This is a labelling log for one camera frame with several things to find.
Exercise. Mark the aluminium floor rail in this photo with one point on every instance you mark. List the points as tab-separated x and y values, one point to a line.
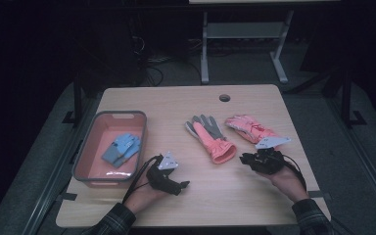
364	156
55	169

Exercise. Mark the black stand pole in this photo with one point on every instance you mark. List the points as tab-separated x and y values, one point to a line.
346	98

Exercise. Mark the grey tape strip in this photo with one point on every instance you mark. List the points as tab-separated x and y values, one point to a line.
323	195
67	196

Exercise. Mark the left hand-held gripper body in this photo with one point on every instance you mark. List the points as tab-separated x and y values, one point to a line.
161	179

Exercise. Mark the pink padded ski glove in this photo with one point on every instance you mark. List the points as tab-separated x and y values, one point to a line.
246	129

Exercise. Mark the white metal desk frame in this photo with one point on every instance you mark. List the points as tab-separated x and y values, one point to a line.
244	30

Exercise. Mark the person's left hand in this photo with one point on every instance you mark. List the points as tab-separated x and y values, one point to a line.
143	197

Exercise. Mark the person's right hand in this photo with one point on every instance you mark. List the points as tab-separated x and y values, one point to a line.
287	182

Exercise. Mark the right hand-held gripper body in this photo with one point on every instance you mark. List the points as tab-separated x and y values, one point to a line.
267	161

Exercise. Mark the pink glove with grey palm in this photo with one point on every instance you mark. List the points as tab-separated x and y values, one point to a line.
213	140

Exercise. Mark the pink basket with grey rim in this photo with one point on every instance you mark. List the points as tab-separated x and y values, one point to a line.
98	163

